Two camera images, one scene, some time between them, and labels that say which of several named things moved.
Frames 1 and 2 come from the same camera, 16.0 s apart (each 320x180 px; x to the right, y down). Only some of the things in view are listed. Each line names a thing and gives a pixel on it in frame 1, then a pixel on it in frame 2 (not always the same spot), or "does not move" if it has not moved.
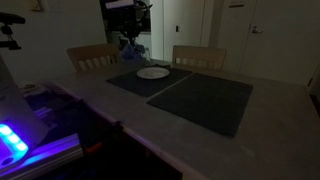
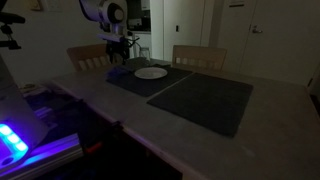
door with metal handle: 283,41 does not move
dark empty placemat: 216,103 does not move
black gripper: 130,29 to 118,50
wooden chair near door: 198,58 does not move
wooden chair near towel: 94,58 does not move
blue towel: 132,52 to 117,73
